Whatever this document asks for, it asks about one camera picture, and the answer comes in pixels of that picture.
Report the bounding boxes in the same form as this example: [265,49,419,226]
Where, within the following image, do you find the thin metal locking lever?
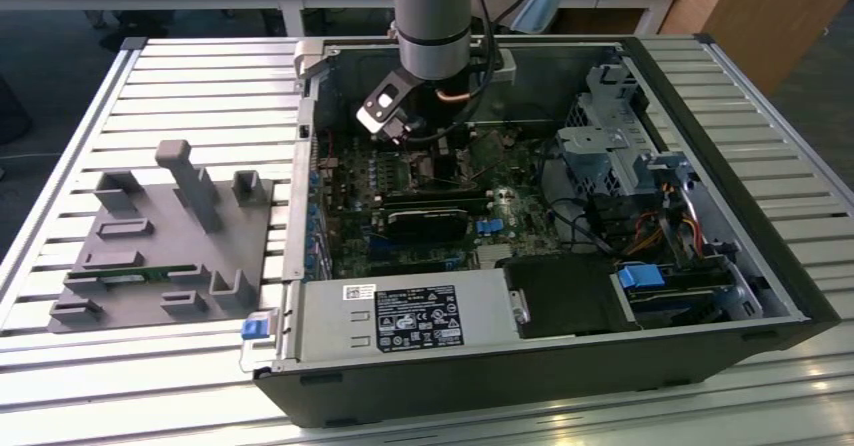
[467,156,509,182]

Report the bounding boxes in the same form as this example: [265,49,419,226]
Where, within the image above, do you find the metal CPU socket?
[405,151,472,192]

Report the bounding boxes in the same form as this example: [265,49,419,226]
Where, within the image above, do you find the black RAM slots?
[383,190,485,211]

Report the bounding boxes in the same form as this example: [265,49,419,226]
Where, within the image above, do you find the grey case latch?
[292,38,343,80]

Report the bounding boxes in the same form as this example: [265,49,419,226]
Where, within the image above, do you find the black graphics card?
[383,205,472,243]

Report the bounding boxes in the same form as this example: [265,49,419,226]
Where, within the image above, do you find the green motherboard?
[311,115,579,280]

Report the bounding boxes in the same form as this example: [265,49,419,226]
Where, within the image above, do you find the silver disk bay cage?
[552,63,670,202]

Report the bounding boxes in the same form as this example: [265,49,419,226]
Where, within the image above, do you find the small silver heatsink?
[477,244,513,268]

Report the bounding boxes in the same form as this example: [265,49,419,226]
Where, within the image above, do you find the black plastic shroud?
[496,253,640,341]

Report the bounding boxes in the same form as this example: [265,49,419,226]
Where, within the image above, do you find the silver power supply box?
[292,268,529,363]

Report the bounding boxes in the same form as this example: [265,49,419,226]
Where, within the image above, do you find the blue disk carrier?
[616,261,667,292]

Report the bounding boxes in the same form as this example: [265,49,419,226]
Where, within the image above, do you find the grey parts rack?
[49,139,277,335]

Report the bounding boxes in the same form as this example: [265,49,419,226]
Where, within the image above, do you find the blue plastic latch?
[240,315,269,342]

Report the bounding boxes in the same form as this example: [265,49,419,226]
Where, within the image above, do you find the green RAM stick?
[96,264,201,285]

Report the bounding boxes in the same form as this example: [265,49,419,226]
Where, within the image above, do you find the wooden cabinet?
[656,0,854,98]

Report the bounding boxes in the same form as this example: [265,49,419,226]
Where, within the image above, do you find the black open PC case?
[251,34,840,430]

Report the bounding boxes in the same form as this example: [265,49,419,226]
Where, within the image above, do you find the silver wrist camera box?
[355,68,416,135]

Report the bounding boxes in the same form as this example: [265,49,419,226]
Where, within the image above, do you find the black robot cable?
[399,13,505,142]

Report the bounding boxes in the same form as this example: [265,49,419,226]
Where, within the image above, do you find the black wire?
[537,138,626,257]

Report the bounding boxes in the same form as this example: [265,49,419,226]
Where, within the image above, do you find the coloured wire bundle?
[630,200,710,262]

